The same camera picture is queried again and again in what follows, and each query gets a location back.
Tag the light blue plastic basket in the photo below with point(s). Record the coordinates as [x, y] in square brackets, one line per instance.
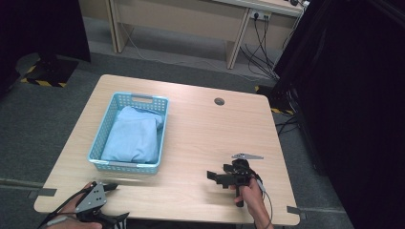
[108, 127]

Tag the light blue cloth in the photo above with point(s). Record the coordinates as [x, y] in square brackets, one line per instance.
[133, 136]

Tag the stand base with striped tape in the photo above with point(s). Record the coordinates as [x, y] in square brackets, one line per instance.
[47, 70]

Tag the large black curtain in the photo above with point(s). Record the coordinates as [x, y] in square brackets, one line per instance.
[350, 111]

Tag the small black curtain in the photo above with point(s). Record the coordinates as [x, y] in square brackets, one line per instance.
[38, 28]

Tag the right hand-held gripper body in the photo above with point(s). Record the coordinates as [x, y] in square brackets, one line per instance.
[242, 178]

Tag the person's left hand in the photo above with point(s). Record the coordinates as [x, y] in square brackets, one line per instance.
[83, 225]

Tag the grey tape strip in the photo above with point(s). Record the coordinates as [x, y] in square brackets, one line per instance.
[296, 211]
[43, 192]

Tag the person's right hand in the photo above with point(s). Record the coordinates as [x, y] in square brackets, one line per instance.
[254, 200]

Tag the white power strip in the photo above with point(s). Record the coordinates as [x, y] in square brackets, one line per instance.
[260, 15]

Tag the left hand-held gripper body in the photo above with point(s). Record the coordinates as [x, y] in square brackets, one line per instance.
[93, 197]

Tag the beige wooden desk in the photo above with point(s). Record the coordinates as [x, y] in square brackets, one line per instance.
[197, 19]

